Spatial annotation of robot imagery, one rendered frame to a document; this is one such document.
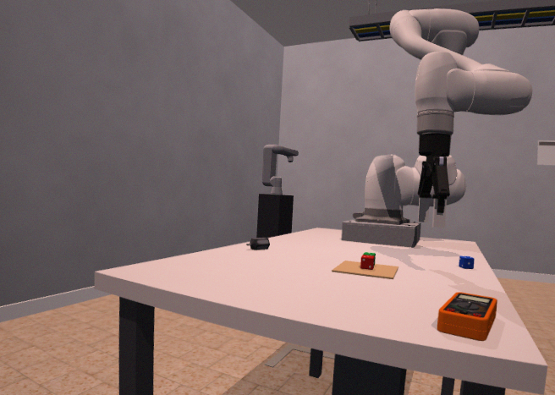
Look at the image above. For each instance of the blue die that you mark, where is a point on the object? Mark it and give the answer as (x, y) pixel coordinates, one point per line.
(466, 262)

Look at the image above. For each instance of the red die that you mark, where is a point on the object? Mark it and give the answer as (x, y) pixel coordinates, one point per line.
(367, 262)

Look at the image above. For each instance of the orange pocket multimeter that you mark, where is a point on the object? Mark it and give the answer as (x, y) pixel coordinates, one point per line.
(467, 315)

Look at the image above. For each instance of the tan flat mat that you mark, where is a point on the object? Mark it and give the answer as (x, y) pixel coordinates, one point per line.
(353, 267)

